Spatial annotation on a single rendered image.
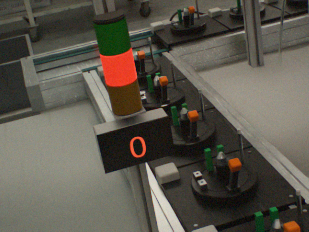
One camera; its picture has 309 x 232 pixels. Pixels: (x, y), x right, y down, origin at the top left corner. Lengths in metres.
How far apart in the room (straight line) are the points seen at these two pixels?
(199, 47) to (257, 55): 0.21
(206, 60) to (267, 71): 0.23
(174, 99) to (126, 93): 0.71
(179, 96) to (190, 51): 0.51
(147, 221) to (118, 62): 0.33
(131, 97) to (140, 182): 0.19
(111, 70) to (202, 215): 0.40
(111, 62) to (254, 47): 1.23
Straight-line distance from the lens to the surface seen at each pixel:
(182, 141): 1.38
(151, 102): 1.60
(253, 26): 2.04
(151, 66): 1.86
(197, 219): 1.14
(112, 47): 0.87
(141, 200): 1.04
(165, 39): 2.16
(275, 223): 0.98
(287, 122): 1.69
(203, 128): 1.42
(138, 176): 1.02
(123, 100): 0.90
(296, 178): 1.26
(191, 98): 1.64
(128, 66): 0.88
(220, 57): 2.15
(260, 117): 1.73
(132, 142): 0.93
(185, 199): 1.20
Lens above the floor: 1.64
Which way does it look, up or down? 25 degrees down
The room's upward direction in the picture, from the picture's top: 10 degrees counter-clockwise
